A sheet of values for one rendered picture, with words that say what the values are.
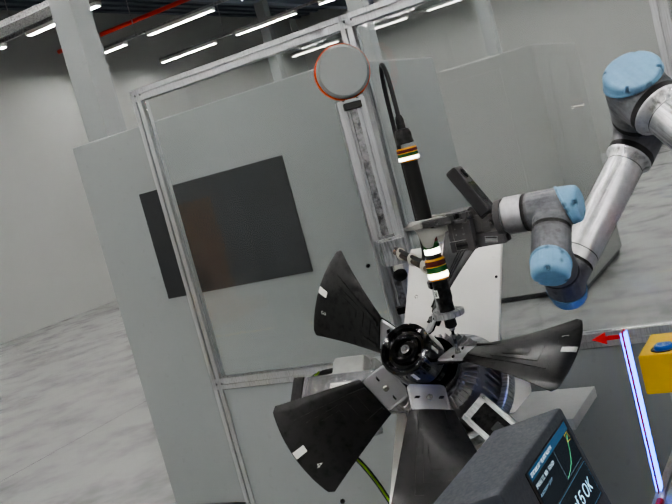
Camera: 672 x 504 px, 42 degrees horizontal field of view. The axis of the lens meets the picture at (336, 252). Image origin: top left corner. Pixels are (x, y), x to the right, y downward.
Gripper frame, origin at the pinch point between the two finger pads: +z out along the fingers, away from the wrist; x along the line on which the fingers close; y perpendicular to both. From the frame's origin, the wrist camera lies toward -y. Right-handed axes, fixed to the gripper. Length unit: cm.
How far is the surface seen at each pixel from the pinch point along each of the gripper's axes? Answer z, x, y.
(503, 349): -13.9, -1.4, 28.9
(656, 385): -37, 21, 47
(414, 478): 2, -21, 47
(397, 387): 11.6, -2.9, 34.6
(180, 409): 239, 170, 92
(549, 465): -43, -69, 25
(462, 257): -5.0, 9.6, 10.5
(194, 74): 99, 71, -54
